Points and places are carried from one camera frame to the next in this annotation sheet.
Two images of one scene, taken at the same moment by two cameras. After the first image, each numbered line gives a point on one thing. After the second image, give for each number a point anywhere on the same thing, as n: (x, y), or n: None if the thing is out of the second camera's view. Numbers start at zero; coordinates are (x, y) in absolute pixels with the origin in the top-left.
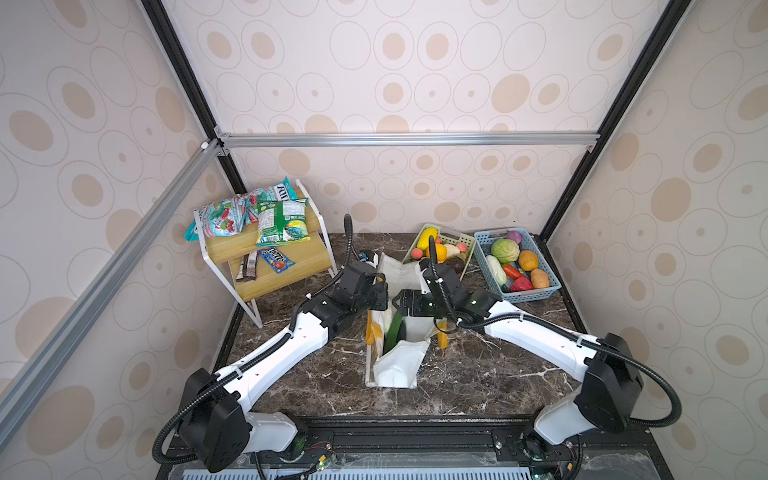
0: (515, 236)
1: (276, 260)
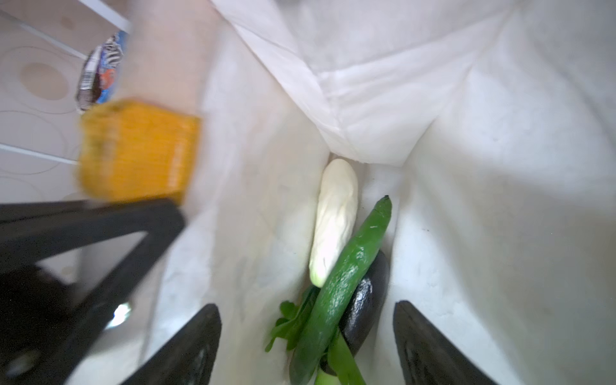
0: None
1: (99, 72)
